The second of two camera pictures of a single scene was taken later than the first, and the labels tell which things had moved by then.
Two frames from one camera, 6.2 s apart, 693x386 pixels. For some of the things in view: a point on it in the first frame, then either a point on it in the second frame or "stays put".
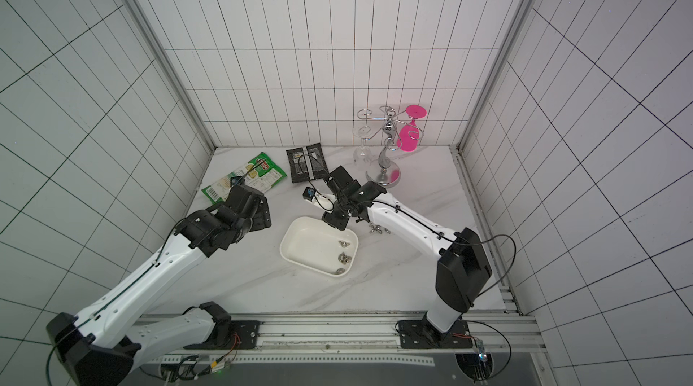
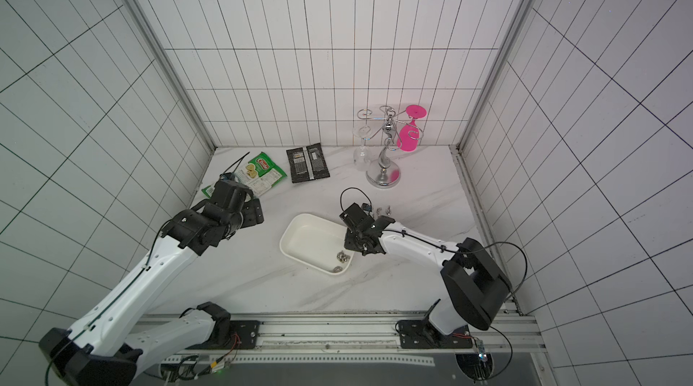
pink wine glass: x=409 y=135 stays put
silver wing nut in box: x=344 y=259 stays put
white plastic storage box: x=312 y=243 stays put
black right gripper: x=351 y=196 -> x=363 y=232
